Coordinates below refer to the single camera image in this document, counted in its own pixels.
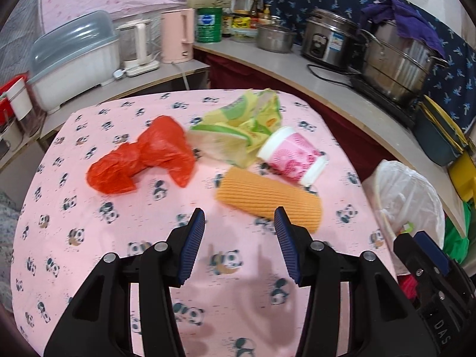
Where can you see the pink mesh object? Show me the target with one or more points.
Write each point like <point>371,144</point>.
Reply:
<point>408,286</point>

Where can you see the clear food container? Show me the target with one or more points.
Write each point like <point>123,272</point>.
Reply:
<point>243,34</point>

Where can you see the pink paper cup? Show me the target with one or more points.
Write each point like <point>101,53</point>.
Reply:
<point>293,154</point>

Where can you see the pink electric kettle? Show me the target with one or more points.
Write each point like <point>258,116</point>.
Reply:
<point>176,37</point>

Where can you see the green tin can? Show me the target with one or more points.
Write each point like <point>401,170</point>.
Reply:
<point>209,26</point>

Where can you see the tall sauce bottle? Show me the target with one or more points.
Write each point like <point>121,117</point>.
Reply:
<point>255,13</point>

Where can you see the steel rice cooker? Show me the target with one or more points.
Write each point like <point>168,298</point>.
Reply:
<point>327,41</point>

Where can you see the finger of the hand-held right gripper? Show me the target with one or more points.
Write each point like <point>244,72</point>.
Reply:
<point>411,256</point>
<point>433,249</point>

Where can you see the yellow lid jar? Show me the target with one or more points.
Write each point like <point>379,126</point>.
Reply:
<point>241,18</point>

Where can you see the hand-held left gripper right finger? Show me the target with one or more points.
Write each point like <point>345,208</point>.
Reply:
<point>288,247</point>

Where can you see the white plastic cup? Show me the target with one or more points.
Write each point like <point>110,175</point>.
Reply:
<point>21,98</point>

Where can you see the small steel pot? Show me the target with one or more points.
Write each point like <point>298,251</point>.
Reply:
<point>275,37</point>

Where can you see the short sauce bottle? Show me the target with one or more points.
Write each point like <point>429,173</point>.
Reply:
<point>266,16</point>

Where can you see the dark jar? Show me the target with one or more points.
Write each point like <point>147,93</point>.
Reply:
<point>227,24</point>

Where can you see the white dish rack with cover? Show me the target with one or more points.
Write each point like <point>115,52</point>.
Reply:
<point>70,63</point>

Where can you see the yellow green plastic bag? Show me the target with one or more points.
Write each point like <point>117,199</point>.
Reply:
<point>238,119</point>

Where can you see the red bowl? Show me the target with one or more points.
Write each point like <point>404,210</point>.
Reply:
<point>5,100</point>

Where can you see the bin with white liner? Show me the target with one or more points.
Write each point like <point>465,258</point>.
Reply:
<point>405,193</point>

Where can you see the large steel steamer pot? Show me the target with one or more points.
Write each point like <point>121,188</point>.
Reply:
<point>398,70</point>

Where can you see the white glass kettle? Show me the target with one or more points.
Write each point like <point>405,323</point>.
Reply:
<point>137,46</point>

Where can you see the black induction cooker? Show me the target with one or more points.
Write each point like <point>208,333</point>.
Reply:
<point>383,100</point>

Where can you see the grey speckled fabric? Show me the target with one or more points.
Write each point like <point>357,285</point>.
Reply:
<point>7,212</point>

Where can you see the grey plastic sheeting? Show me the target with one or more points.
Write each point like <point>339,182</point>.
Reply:
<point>18,44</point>

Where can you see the orange corrugated corn piece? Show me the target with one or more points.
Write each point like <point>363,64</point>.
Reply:
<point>260,193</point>

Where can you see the red plastic bag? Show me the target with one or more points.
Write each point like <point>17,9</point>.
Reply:
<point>148,152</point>

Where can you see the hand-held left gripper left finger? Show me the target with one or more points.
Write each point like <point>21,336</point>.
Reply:
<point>191,245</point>

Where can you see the pink panda tablecloth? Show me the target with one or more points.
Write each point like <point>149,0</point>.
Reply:
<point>111,230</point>

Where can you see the white power plug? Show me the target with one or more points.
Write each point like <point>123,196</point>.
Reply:
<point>119,73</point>

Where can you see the purple cloth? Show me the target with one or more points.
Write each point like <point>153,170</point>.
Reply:
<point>409,18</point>

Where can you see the yellow basin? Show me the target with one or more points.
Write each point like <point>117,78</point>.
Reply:
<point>465,178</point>

